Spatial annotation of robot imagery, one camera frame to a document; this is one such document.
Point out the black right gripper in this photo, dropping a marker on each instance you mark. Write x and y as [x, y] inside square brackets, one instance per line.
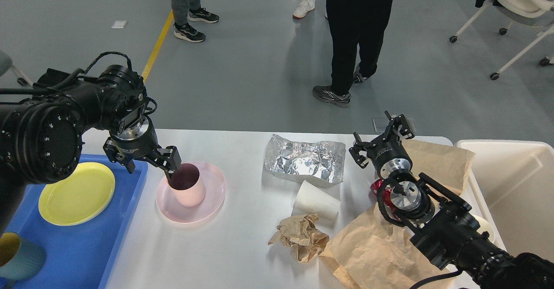
[386, 152]

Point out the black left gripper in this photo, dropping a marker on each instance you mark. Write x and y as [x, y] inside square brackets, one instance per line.
[140, 142]

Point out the pink mug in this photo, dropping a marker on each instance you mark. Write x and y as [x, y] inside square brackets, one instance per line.
[187, 185]

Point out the pink plate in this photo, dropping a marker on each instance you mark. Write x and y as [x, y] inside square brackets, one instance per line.
[215, 187]

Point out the teal mug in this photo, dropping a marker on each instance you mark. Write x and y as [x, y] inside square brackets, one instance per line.
[20, 259]

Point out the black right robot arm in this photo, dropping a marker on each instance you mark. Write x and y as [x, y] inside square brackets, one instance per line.
[443, 229]

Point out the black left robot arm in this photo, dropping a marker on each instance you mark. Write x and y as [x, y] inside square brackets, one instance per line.
[41, 138]

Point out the crumpled aluminium foil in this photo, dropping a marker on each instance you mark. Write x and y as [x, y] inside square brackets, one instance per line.
[320, 163]

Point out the yellow plate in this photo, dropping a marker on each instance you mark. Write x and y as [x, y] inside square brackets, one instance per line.
[79, 198]

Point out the white paper cup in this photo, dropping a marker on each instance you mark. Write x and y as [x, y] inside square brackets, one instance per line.
[311, 199]

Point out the large brown paper sheet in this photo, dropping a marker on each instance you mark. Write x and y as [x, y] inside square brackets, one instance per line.
[371, 253]

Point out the blue plastic tray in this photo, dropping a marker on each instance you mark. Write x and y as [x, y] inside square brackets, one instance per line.
[80, 256]

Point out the crumpled brown paper ball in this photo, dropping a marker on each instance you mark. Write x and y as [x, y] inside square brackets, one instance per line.
[300, 234]

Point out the person in black trousers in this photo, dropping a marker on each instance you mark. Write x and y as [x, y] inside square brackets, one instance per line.
[357, 30]

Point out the white paper on floor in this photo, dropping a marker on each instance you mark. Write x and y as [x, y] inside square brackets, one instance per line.
[119, 24]

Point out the white plastic bin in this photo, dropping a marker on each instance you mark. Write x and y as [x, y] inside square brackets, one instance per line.
[514, 184]

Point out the person in grey trousers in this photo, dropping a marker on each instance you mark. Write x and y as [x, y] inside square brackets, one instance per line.
[185, 11]

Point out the white rolling chair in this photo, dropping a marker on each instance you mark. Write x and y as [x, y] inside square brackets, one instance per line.
[534, 14]

